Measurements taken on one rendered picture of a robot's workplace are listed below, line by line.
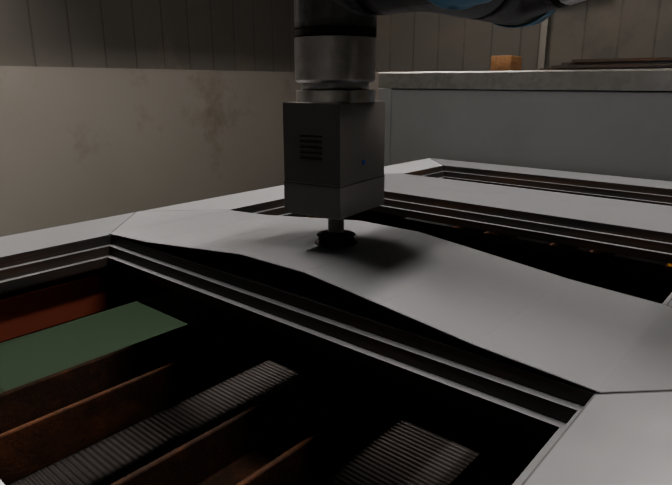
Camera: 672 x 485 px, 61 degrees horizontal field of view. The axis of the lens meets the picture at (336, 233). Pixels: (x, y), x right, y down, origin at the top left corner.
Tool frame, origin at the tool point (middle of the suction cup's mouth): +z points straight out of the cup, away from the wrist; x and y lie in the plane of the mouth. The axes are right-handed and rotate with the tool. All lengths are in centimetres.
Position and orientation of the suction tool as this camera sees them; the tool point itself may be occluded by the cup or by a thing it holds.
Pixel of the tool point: (336, 254)
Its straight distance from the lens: 58.2
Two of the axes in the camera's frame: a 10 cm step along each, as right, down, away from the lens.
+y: -5.4, 2.1, -8.1
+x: 8.4, 1.3, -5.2
